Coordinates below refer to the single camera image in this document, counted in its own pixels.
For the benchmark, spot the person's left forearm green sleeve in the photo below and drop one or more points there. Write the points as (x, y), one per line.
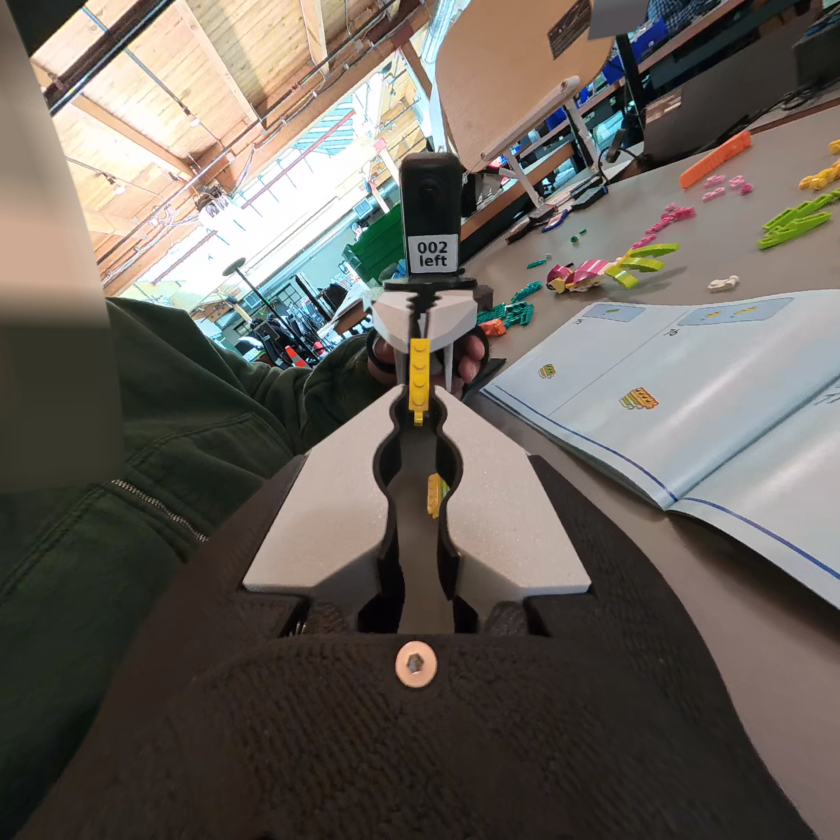
(315, 400)

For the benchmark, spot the black power adapter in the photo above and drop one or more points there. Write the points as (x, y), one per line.
(587, 192)

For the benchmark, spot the person's green zip jacket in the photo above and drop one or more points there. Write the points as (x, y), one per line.
(131, 492)

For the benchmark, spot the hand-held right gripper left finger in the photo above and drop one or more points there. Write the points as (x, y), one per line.
(315, 525)

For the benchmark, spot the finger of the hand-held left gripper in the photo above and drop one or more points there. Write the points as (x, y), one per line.
(394, 321)
(453, 321)

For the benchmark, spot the pink lime lego bird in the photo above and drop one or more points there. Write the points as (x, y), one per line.
(584, 272)

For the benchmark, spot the pile of pink lego pieces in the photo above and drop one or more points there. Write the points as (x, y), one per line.
(679, 213)

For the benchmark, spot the lego instruction booklet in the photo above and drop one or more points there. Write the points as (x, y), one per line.
(689, 420)

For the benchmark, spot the pile of lime lego pieces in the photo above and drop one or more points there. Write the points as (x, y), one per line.
(797, 223)

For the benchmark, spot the pile of teal lego pieces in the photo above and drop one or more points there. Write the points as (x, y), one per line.
(515, 313)

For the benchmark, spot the wooden chair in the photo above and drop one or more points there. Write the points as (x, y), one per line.
(499, 72)

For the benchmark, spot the long yellow lego plate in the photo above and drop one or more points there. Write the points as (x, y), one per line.
(418, 380)

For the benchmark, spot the small orange lego piece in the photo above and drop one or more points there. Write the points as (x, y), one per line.
(494, 327)

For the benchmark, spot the scattered white lego pieces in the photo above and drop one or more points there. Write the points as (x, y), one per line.
(722, 284)

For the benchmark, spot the person's left hand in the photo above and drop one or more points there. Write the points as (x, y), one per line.
(471, 364)

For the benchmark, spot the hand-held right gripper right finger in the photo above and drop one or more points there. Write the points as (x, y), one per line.
(518, 525)

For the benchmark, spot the small yellow lego piece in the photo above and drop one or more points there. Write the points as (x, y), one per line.
(434, 495)

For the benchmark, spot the pile of yellow lego bricks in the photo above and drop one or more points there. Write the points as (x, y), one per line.
(823, 177)

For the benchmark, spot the orange traffic cone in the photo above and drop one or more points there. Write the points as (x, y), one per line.
(292, 358)

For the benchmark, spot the dark equipment case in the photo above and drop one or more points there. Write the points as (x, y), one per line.
(715, 111)

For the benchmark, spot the dark flat packet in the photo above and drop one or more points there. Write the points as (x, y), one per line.
(535, 220)

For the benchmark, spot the orange brick separator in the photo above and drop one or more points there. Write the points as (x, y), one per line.
(715, 159)

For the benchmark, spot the green storage bins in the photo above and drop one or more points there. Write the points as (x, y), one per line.
(374, 249)

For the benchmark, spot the black pole stand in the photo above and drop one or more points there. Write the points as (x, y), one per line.
(234, 265)

